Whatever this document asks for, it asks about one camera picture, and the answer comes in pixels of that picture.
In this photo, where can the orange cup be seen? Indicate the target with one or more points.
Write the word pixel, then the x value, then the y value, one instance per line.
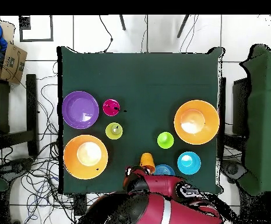
pixel 147 159

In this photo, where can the translucent blue bowl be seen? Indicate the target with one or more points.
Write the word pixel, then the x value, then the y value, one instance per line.
pixel 164 170

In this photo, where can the green cup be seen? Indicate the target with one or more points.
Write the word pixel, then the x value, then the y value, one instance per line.
pixel 165 141

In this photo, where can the large orange bowl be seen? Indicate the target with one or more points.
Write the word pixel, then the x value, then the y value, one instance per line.
pixel 72 163
pixel 209 130

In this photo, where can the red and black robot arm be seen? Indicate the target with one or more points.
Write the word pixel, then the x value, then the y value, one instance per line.
pixel 158 207

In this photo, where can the yellow cup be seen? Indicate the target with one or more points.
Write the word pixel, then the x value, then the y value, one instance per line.
pixel 109 134

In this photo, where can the light blue opaque bowl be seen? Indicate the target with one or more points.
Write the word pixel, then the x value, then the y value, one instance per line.
pixel 191 168

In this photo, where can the red cup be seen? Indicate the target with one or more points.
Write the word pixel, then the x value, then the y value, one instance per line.
pixel 110 113

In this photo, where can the black power brick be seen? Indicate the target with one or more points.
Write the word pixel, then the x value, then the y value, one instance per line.
pixel 80 205

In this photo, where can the purple bowl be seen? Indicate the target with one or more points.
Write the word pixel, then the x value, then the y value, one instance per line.
pixel 80 109

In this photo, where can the dark green tablecloth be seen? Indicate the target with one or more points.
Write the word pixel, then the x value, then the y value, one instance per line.
pixel 137 81

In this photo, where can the black monitor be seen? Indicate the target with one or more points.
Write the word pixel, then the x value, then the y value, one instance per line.
pixel 240 105

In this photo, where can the black bench stand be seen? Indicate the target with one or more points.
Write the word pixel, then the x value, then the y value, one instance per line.
pixel 31 105

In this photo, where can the black tripod leg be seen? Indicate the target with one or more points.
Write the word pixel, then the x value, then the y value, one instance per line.
pixel 183 26
pixel 122 23

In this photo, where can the cardboard box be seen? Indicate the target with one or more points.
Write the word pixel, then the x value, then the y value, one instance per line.
pixel 14 63

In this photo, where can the black square frame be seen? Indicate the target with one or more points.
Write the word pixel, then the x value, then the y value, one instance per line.
pixel 24 23

